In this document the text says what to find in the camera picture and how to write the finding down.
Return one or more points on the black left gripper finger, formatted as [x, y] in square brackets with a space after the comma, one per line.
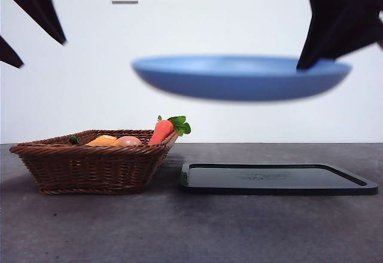
[9, 55]
[33, 3]

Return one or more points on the green vegetable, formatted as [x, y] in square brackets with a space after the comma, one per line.
[74, 140]

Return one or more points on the black rectangular tray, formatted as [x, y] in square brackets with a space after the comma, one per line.
[269, 182]

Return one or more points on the blue round plate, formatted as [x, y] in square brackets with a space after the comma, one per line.
[233, 80]

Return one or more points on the yellow corn cob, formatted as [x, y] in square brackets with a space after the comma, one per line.
[103, 141]

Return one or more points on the orange carrot with green leaves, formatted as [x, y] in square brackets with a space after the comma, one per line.
[161, 131]

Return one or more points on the brown wicker basket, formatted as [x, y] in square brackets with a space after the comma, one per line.
[89, 167]

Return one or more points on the brown egg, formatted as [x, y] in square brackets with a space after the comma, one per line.
[129, 142]

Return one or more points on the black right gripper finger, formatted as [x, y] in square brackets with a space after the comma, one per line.
[356, 27]
[320, 27]

